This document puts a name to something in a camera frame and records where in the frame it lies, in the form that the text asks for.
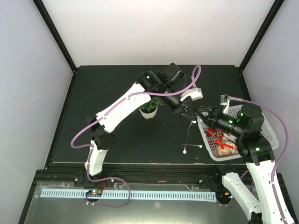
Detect left black frame post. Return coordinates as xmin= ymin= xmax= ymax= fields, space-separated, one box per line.
xmin=33 ymin=0 xmax=77 ymax=72

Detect white bulb string lights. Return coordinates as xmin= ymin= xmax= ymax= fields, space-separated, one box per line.
xmin=183 ymin=120 xmax=203 ymax=154

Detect small green christmas tree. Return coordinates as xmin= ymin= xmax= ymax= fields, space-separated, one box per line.
xmin=134 ymin=97 xmax=164 ymax=119

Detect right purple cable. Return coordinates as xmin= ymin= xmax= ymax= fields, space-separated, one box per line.
xmin=228 ymin=97 xmax=290 ymax=222

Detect small circuit board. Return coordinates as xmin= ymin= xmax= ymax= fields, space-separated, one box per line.
xmin=216 ymin=191 xmax=233 ymax=200
xmin=85 ymin=189 xmax=102 ymax=197

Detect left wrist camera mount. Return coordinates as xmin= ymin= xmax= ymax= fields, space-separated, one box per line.
xmin=180 ymin=87 xmax=203 ymax=102

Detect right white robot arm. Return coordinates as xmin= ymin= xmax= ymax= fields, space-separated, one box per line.
xmin=195 ymin=103 xmax=295 ymax=224

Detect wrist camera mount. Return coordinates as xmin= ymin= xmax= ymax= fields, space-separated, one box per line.
xmin=180 ymin=87 xmax=203 ymax=102
xmin=220 ymin=94 xmax=231 ymax=114

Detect right small circuit board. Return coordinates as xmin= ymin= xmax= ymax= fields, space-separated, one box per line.
xmin=216 ymin=191 xmax=233 ymax=200

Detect black frame post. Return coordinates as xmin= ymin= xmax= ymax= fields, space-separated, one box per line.
xmin=239 ymin=0 xmax=285 ymax=72
xmin=33 ymin=0 xmax=77 ymax=72

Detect white perforated plastic basket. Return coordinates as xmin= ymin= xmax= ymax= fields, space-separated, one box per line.
xmin=197 ymin=105 xmax=279 ymax=162

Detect right black frame post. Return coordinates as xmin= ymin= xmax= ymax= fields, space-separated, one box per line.
xmin=239 ymin=0 xmax=285 ymax=72

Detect white slotted cable duct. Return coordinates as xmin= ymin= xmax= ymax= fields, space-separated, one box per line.
xmin=40 ymin=189 xmax=216 ymax=203

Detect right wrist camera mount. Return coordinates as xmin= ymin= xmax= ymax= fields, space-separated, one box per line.
xmin=220 ymin=94 xmax=231 ymax=114

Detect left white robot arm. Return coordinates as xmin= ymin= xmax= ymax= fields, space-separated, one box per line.
xmin=84 ymin=63 xmax=203 ymax=186

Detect left small circuit board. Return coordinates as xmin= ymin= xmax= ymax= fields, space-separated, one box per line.
xmin=85 ymin=189 xmax=102 ymax=197

